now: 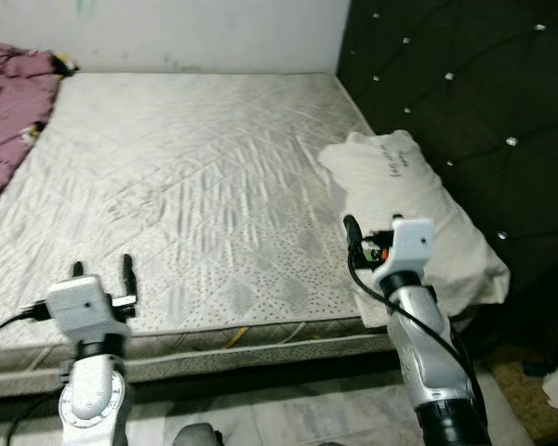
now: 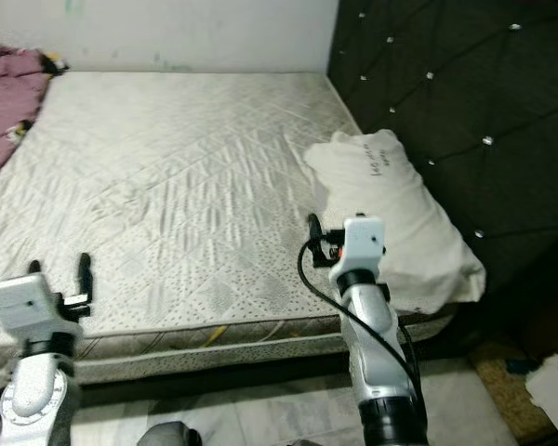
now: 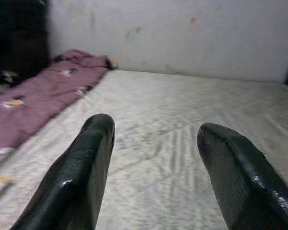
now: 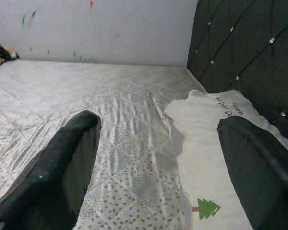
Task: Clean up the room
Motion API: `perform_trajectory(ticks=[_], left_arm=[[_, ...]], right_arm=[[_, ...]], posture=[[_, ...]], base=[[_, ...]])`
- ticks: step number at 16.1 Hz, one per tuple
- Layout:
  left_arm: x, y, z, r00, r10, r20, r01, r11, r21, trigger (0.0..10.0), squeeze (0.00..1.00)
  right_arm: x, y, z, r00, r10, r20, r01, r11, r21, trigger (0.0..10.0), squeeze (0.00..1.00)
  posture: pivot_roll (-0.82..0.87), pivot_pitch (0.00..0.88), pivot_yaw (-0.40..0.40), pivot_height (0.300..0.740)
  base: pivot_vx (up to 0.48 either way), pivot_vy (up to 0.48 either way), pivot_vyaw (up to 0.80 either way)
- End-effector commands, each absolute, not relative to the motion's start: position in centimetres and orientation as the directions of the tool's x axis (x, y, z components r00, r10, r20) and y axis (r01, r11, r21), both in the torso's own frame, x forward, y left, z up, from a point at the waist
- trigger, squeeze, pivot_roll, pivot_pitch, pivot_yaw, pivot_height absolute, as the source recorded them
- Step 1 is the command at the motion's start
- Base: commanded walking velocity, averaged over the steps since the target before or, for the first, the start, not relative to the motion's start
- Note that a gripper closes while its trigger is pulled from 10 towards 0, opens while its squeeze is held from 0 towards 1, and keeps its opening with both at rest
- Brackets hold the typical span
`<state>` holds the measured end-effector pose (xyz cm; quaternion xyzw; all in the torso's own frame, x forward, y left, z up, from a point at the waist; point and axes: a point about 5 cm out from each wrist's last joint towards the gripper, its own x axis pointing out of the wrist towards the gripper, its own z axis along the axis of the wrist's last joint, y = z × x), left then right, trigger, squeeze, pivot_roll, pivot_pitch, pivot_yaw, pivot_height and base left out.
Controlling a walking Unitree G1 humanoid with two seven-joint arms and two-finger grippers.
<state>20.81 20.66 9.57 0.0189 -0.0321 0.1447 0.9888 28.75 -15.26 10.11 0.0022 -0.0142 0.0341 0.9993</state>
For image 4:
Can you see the white pillow with tree print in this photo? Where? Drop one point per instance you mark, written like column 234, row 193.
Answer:
column 201, row 143

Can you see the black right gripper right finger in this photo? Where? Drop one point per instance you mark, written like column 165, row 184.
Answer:
column 264, row 182

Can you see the black tufted headboard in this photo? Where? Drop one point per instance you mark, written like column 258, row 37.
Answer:
column 242, row 48

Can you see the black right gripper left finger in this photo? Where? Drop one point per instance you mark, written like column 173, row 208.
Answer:
column 48, row 182

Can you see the white quilted mattress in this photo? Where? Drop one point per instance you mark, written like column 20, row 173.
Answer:
column 86, row 95

